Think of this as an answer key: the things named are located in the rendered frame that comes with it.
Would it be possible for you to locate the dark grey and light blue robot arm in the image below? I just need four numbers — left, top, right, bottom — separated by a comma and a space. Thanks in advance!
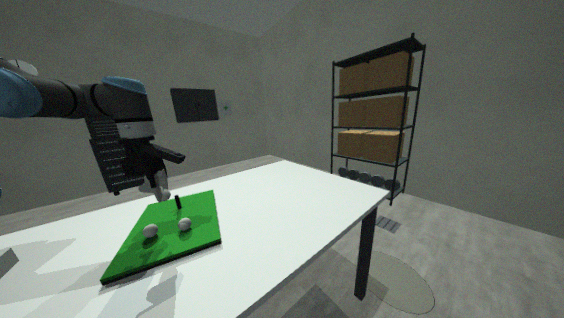
0, 57, 186, 164

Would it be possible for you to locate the green mat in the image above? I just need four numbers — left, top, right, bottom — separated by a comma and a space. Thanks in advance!
103, 190, 221, 283

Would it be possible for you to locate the white ball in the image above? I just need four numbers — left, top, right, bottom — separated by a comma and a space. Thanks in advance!
178, 218, 191, 230
143, 224, 158, 237
161, 189, 171, 202

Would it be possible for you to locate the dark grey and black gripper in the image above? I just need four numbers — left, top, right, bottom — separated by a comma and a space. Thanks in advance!
118, 136, 168, 203

